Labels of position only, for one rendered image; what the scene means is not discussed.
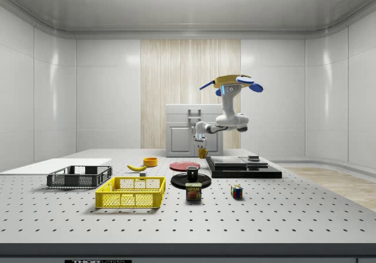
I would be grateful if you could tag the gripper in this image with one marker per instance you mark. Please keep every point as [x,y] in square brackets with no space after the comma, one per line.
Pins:
[200,142]

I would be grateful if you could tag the orange mug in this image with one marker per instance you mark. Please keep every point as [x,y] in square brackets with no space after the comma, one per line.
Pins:
[202,153]

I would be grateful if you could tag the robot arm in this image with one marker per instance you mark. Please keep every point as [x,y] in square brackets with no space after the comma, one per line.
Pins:
[228,107]

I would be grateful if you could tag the white cabinet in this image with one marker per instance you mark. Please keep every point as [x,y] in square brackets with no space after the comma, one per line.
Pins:
[179,134]

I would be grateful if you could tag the red plate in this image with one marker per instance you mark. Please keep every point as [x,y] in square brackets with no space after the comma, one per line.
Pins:
[179,165]

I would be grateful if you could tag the black mug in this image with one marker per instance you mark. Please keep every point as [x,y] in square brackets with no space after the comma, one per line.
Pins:
[192,174]

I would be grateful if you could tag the black stove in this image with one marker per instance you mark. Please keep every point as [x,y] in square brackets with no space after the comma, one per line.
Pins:
[235,169]

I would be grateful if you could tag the black plate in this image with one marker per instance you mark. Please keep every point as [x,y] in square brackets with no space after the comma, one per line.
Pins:
[179,181]

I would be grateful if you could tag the flat-sided can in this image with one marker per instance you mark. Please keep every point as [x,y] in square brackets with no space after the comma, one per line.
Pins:
[193,191]

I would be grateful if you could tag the yellow bowl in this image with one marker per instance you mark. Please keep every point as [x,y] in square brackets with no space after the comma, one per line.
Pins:
[150,162]

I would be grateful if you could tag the puzzle cube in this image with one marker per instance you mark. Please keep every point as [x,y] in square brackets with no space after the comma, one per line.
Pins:
[236,191]

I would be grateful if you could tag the banana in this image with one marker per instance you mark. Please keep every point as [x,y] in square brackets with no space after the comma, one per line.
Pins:
[136,168]

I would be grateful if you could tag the yellow basket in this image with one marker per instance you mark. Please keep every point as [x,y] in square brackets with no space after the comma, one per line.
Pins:
[129,200]

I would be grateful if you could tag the dark grey basket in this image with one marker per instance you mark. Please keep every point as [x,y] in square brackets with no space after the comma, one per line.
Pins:
[73,180]

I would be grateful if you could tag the white board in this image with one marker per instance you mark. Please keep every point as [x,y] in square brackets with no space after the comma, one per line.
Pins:
[44,166]

